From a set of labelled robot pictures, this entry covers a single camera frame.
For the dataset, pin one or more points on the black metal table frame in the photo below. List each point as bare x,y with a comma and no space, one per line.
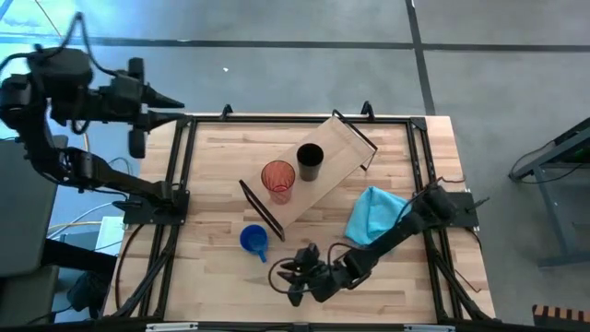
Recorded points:
276,119

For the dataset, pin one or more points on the red translucent tumbler cup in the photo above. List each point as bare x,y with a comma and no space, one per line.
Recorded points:
278,182

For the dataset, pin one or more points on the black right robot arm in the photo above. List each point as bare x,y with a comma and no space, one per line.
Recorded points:
401,228

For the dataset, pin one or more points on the grey cabinet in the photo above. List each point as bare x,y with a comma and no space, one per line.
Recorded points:
23,207

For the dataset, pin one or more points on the blue plastic mug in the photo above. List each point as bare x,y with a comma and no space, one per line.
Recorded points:
253,239

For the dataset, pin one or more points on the grey metal desk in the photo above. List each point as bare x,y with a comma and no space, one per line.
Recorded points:
551,216

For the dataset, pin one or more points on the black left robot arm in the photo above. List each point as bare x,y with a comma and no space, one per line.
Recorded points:
27,124

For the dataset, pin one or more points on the teal cloth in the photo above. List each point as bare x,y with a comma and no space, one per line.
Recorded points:
373,214

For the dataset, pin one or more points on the black tall tumbler cup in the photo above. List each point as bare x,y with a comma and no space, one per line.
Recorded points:
310,161

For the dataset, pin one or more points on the white box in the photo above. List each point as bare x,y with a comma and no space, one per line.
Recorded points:
109,235

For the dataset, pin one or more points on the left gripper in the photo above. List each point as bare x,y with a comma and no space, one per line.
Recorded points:
122,99

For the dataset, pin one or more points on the orange black striped object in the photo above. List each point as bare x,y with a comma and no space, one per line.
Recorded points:
560,317

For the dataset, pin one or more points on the wooden shelf with black frame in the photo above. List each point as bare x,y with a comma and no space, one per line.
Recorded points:
336,147

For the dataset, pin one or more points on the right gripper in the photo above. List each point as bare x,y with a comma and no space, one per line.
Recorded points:
327,279

